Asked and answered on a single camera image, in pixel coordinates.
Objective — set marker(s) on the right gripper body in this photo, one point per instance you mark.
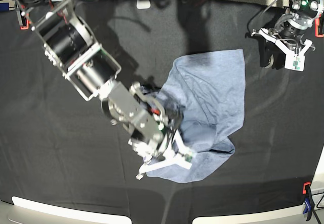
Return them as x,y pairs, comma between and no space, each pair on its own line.
150,125

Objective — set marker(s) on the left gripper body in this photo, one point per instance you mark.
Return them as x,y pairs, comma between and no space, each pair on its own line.
289,28

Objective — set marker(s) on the blue-grey t-shirt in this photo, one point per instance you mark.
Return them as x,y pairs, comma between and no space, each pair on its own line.
209,89

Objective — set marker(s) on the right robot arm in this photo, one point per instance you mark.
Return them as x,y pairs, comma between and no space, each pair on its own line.
72,47

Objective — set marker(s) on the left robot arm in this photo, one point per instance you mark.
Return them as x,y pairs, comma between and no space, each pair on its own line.
308,9

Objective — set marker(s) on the orange clamp far right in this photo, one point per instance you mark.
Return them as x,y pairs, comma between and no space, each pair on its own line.
319,27

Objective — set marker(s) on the orange clamp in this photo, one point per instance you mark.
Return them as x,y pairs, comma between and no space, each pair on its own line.
306,185
22,20
319,27

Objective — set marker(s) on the black table cloth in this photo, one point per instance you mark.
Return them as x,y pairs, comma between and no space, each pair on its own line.
59,149

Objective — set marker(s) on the orange clamp near right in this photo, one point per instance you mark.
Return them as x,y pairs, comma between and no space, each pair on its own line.
306,185

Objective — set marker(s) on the blue bar clamp near right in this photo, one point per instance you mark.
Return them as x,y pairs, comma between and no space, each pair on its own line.
309,205

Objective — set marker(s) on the orange clamp far left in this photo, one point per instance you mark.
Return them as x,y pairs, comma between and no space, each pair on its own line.
22,20

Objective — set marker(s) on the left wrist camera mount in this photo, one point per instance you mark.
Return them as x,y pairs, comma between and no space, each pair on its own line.
295,50

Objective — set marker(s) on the silver camera stand base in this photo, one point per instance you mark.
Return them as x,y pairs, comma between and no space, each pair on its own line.
143,4

